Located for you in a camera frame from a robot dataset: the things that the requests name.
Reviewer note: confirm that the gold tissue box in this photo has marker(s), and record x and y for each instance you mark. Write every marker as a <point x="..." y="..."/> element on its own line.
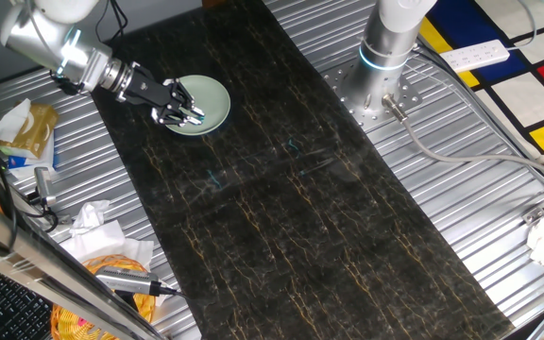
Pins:
<point x="36" y="127"/>

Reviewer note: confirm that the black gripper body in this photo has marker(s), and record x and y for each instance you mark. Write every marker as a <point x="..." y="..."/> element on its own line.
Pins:
<point x="149" y="90"/>

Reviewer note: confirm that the blue white tissue pack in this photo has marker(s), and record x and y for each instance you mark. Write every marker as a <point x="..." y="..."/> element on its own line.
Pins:
<point x="22" y="163"/>

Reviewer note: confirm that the white power strip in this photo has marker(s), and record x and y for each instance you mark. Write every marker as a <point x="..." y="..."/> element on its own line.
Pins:
<point x="475" y="56"/>

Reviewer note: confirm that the black computer keyboard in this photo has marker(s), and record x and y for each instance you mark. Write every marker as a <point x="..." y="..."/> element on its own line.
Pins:
<point x="3" y="307"/>

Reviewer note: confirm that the pale green round plate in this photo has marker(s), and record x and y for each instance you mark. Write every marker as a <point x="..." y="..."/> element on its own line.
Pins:
<point x="213" y="101"/>

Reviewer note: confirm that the ribbed silver depth camera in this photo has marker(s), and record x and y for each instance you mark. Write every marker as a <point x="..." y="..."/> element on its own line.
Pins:
<point x="125" y="281"/>

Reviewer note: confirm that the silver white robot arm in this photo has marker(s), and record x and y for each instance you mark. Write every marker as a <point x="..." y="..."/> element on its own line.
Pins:
<point x="64" y="47"/>

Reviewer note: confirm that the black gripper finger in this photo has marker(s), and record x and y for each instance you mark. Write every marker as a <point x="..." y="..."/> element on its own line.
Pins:
<point x="184" y="101"/>
<point x="173" y="118"/>

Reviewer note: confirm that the dark marble pattern mat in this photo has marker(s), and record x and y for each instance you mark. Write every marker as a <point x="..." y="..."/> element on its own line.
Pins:
<point x="277" y="212"/>

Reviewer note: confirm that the aluminium frame beam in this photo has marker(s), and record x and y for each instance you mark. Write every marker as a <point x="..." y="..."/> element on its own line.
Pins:
<point x="40" y="264"/>

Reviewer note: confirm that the colourful block pattern cloth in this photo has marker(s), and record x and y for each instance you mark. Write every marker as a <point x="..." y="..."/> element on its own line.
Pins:
<point x="527" y="94"/>

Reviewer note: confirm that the small silver depth camera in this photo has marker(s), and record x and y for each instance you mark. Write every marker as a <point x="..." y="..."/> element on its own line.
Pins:
<point x="44" y="184"/>

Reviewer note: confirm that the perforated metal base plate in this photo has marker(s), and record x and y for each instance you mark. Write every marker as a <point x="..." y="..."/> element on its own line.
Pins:
<point x="411" y="96"/>

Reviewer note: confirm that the yellow wicker basket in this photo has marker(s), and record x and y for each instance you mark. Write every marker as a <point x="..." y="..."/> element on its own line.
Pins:
<point x="69" y="326"/>

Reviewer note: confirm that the crumpled white tissue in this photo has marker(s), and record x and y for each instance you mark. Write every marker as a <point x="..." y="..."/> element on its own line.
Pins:
<point x="88" y="217"/>

